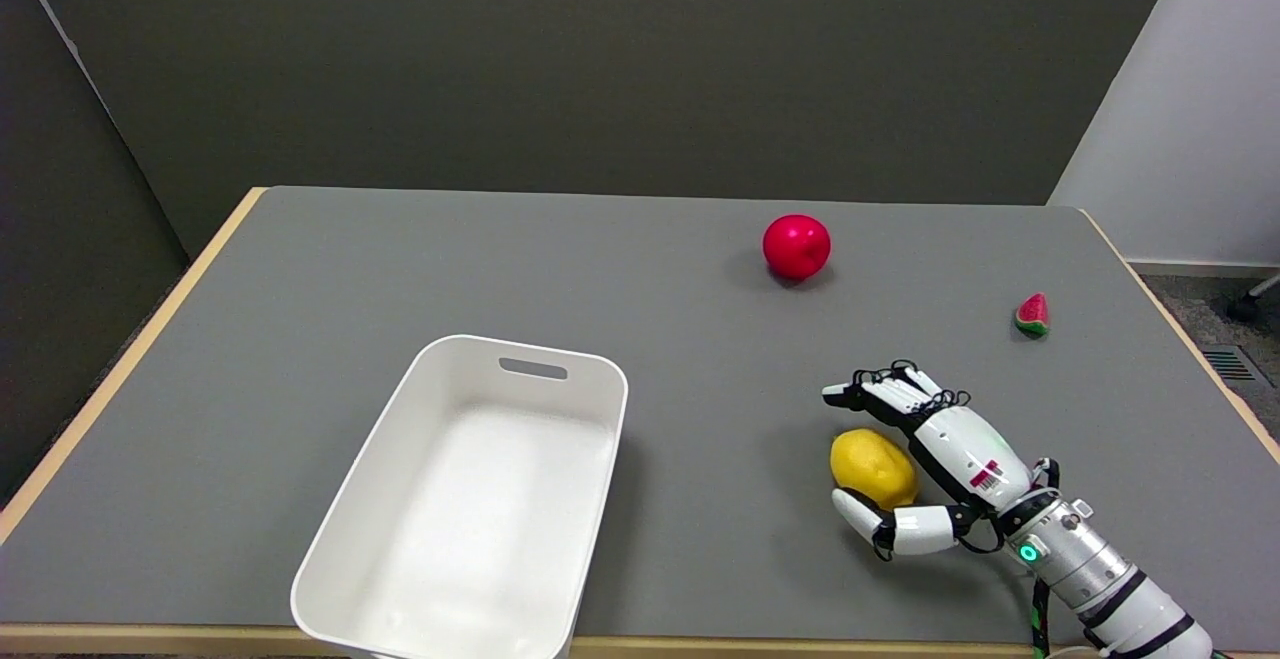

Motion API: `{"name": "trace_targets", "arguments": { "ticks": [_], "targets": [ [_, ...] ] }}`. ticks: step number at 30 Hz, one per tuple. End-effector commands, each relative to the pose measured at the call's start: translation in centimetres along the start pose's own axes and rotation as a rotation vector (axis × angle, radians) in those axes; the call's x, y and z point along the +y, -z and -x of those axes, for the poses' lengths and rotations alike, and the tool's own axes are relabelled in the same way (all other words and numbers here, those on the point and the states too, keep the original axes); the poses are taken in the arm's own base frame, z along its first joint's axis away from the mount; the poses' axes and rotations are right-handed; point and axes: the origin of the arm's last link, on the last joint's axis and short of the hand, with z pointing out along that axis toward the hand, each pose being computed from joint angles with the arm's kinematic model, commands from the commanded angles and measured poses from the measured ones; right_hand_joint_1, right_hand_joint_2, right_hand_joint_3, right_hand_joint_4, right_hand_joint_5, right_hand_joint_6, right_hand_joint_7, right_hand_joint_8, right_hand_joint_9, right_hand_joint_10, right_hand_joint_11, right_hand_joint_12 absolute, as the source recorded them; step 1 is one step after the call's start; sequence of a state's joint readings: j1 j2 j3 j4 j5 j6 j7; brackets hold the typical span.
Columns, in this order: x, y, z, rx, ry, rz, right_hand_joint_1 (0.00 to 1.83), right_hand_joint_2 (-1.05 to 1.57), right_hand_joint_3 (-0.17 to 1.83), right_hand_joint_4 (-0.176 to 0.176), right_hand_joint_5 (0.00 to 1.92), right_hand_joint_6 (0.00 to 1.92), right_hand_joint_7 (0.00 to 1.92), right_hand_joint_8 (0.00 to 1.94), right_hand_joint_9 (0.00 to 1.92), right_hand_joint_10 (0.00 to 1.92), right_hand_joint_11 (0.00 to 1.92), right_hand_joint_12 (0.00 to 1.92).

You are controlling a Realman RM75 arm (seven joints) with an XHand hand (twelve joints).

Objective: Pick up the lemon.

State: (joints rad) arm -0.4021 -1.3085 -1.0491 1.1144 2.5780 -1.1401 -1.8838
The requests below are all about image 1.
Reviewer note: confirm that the white plastic bin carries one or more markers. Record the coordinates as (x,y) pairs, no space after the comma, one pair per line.
(470,509)

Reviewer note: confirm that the floor vent grille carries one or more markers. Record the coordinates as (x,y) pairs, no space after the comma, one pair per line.
(1232,365)

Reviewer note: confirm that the small watermelon slice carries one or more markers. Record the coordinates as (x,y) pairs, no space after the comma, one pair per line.
(1033,316)

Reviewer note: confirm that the black chair base leg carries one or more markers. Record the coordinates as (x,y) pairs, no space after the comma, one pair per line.
(1252,299)

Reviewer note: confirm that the red apple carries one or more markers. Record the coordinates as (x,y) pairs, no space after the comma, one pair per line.
(796,247)

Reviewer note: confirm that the yellow lemon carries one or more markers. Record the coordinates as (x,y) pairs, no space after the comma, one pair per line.
(872,465)

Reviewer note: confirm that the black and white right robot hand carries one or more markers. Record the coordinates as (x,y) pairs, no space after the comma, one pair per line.
(965,449)

